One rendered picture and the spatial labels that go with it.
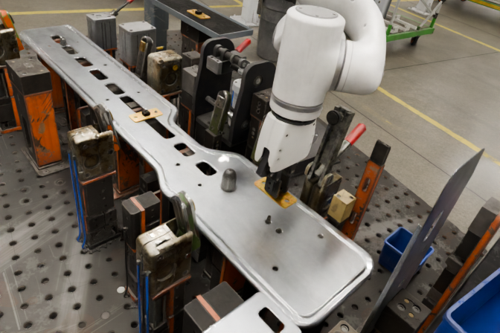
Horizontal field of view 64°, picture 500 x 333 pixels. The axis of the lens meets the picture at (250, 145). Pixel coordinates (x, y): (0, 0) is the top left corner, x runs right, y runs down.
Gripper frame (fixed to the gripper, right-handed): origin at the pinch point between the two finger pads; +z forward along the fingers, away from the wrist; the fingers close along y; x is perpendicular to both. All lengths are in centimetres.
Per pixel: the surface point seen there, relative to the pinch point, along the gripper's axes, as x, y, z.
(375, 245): 8, -45, 40
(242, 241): 0.8, 7.6, 10.4
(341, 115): 0.6, -14.7, -10.4
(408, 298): 28.2, -0.2, 2.6
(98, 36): -102, -14, 11
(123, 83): -65, -4, 10
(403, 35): -165, -401, 85
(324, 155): -0.6, -14.6, -0.1
